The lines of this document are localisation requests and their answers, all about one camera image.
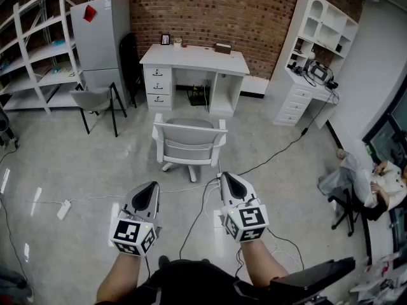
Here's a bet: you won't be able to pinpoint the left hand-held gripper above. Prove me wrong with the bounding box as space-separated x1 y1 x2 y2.
109 181 162 257

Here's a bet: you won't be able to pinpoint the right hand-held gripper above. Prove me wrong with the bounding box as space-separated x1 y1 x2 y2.
219 171 270 243

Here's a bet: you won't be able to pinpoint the white grey office chair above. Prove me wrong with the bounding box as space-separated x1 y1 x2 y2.
151 112 229 183

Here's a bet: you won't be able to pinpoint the person's right forearm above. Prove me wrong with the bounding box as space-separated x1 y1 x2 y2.
240 240 289 288

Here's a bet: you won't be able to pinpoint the person's left forearm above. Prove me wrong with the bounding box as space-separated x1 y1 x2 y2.
96 251 142 304

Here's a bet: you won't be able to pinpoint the grey chair black legs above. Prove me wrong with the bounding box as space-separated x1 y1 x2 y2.
69 81 128 139

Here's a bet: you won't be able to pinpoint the black office chair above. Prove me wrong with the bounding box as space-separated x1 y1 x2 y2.
328 186 394 237

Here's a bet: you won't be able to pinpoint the white hutch desk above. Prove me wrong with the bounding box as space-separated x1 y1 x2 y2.
273 0 360 130

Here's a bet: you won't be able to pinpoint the white desk with drawers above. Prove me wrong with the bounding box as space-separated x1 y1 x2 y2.
139 43 251 118

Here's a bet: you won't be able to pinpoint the black folded chair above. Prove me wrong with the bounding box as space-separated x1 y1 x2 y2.
119 32 144 109

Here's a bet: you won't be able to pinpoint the white power strip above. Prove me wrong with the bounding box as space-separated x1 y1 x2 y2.
56 200 72 221

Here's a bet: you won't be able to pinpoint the person's black shirt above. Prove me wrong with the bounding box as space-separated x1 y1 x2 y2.
95 258 319 305

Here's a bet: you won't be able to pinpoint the black router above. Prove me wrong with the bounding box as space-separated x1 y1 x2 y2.
187 86 210 107

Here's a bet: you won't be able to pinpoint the white low box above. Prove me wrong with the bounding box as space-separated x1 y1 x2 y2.
240 74 270 100

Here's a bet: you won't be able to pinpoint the black bag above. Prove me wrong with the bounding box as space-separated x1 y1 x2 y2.
269 257 356 305

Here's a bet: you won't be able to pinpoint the black gadget cluster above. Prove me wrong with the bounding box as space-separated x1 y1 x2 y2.
287 61 305 76

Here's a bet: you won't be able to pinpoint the black white screen device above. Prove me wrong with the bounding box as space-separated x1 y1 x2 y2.
305 60 334 84

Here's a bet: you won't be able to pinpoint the grey refrigerator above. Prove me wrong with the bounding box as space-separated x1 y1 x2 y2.
69 0 132 111

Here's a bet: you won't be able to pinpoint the white cluttered table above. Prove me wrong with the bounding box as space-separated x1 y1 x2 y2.
349 252 407 305

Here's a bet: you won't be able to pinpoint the white shelving rack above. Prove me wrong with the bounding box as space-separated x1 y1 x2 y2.
0 0 93 114

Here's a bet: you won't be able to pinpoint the red paper tag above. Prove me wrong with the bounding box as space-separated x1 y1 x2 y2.
83 4 97 24

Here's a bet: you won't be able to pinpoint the black floor cable with brick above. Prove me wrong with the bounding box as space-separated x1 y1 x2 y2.
237 90 340 176

